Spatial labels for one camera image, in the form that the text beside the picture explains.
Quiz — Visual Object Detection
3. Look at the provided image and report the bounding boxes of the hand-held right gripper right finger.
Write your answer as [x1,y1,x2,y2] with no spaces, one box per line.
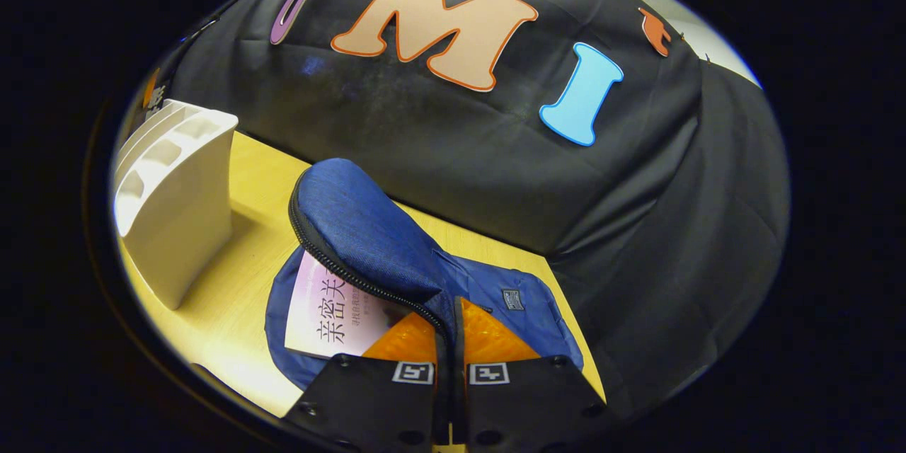
[453,297,609,453]

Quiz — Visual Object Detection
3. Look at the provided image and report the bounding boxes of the black backdrop cloth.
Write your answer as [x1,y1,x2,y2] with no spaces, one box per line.
[152,0,790,418]

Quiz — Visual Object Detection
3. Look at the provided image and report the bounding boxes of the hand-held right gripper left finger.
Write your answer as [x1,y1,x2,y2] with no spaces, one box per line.
[283,311,452,453]

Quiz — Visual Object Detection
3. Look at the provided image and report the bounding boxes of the blue schoolbag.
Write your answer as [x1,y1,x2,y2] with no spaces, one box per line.
[265,158,585,390]

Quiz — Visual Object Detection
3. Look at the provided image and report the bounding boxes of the white bookshelf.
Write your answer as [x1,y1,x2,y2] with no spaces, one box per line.
[113,99,239,311]

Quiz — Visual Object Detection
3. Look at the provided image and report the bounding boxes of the pink book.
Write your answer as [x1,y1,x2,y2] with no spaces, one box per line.
[285,251,411,360]

